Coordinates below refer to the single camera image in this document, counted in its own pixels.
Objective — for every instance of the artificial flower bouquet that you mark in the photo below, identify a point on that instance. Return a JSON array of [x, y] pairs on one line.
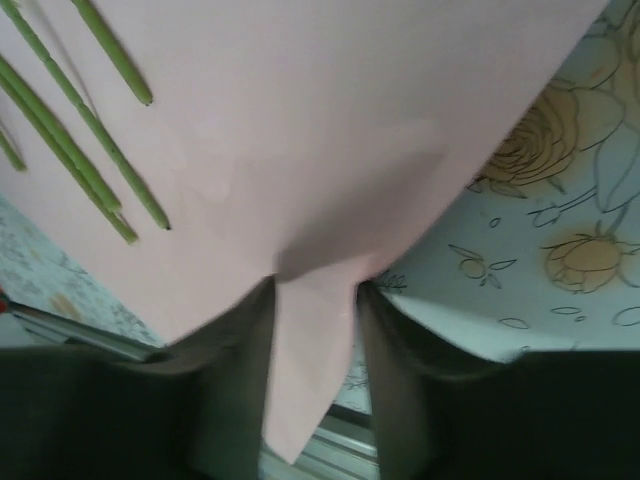
[[112, 50]]

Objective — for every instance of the pink and purple wrapping paper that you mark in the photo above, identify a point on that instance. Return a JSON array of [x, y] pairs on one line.
[[325, 125]]

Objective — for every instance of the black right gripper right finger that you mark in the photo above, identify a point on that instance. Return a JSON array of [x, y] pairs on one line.
[[500, 420]]

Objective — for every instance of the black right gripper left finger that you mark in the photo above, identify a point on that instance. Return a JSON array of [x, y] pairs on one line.
[[150, 415]]

